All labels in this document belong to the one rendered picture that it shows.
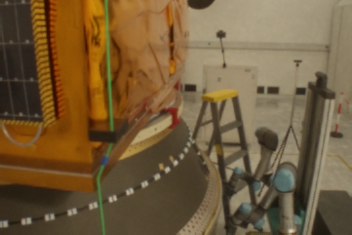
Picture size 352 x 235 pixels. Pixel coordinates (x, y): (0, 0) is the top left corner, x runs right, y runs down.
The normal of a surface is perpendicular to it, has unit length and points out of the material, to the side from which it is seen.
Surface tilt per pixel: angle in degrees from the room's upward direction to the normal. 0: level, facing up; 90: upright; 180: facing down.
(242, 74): 90
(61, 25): 92
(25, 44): 90
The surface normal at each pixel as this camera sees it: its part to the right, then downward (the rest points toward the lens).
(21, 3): -0.15, 0.26
